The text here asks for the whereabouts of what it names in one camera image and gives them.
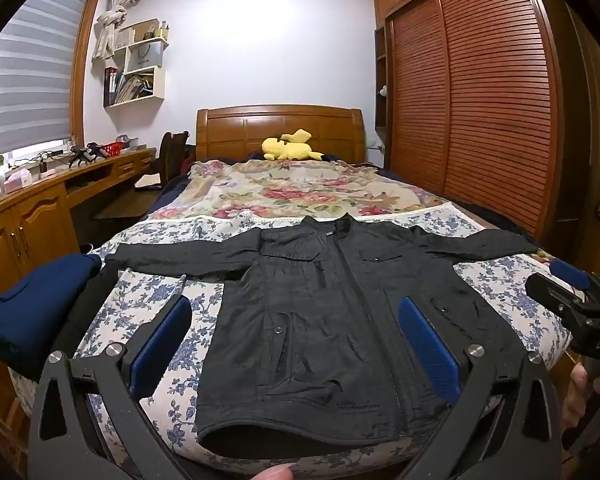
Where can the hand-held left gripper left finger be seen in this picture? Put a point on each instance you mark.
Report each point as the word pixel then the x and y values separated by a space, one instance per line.
pixel 160 345

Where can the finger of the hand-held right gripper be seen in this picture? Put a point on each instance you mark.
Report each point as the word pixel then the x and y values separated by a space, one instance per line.
pixel 570 274
pixel 550 291

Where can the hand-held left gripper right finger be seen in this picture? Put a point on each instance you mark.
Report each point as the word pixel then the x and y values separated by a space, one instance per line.
pixel 430 350

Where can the black jacket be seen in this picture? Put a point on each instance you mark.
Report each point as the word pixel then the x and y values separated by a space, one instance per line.
pixel 330 320

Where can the person's right hand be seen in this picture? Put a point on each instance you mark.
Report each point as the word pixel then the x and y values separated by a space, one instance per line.
pixel 578 395

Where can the person's left hand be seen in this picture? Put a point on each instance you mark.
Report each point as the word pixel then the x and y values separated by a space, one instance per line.
pixel 274 473

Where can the blue floral bed sheet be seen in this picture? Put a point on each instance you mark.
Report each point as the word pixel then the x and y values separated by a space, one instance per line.
pixel 130 290

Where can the navy blue folded garment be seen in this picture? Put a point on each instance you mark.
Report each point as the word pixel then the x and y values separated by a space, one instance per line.
pixel 25 305

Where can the wooden door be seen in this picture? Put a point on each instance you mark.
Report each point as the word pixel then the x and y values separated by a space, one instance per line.
pixel 590 125

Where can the wooden desk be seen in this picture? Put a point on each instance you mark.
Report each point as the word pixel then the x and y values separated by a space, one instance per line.
pixel 35 220

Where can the dark wooden chair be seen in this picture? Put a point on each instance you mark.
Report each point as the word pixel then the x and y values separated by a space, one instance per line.
pixel 172 155

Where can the red plastic basket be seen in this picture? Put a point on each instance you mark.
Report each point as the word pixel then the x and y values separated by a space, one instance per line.
pixel 113 149

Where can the rose print blanket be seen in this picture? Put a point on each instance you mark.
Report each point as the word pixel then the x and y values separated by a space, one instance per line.
pixel 290 190

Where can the black devices on desk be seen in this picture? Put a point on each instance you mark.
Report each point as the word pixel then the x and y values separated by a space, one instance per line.
pixel 82 154

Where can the wooden louvred wardrobe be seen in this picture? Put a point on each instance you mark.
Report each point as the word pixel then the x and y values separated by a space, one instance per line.
pixel 480 85

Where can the pink tissue box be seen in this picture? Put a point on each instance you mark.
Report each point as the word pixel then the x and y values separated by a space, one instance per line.
pixel 17 181

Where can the yellow plush toy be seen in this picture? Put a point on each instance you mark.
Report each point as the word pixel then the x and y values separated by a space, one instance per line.
pixel 290 149

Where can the wooden bed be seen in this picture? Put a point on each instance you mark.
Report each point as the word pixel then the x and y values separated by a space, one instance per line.
pixel 280 122

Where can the row of books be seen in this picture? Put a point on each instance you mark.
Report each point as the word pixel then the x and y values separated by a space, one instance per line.
pixel 130 87

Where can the white paper bag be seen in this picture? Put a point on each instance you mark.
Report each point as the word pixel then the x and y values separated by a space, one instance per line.
pixel 145 56

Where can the grey window blind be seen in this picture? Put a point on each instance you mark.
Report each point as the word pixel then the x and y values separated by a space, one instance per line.
pixel 30 75

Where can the tied beige curtain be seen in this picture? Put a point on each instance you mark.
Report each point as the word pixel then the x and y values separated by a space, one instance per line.
pixel 111 20

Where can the white wall shelf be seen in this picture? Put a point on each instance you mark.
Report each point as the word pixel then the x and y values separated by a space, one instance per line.
pixel 157 85

